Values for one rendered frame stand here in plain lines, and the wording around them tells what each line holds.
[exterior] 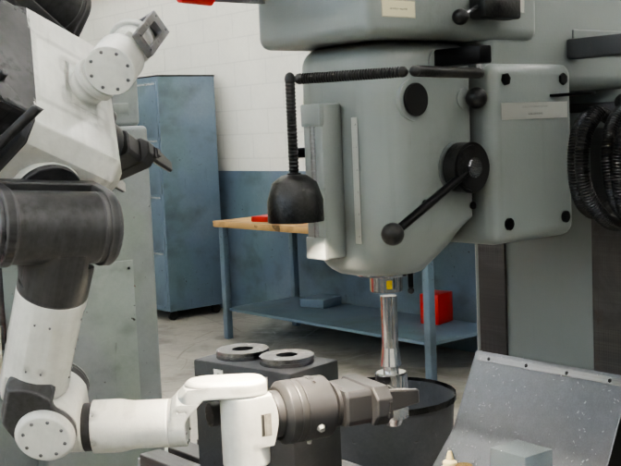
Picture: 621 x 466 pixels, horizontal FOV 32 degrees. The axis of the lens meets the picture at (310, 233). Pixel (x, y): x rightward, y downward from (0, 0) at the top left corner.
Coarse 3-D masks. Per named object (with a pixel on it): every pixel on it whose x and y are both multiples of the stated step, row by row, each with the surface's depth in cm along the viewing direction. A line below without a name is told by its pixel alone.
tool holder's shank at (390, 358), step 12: (384, 300) 153; (396, 300) 154; (384, 312) 153; (396, 312) 154; (384, 324) 154; (396, 324) 154; (384, 336) 154; (396, 336) 154; (384, 348) 154; (396, 348) 154; (384, 360) 154; (396, 360) 154; (384, 372) 155; (396, 372) 154
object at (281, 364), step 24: (216, 360) 179; (240, 360) 177; (264, 360) 172; (288, 360) 171; (312, 360) 173; (216, 432) 179; (336, 432) 176; (216, 456) 179; (288, 456) 169; (312, 456) 171; (336, 456) 176
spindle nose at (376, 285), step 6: (372, 282) 153; (378, 282) 152; (384, 282) 152; (396, 282) 152; (402, 282) 153; (372, 288) 153; (378, 288) 152; (384, 288) 152; (396, 288) 152; (402, 288) 153
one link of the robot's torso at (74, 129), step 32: (0, 0) 140; (0, 32) 136; (32, 32) 142; (64, 32) 148; (0, 64) 133; (32, 64) 138; (64, 64) 144; (0, 96) 129; (32, 96) 134; (64, 96) 139; (96, 96) 141; (0, 128) 133; (32, 128) 132; (64, 128) 136; (96, 128) 141; (0, 160) 133; (32, 160) 134; (64, 160) 135; (96, 160) 138
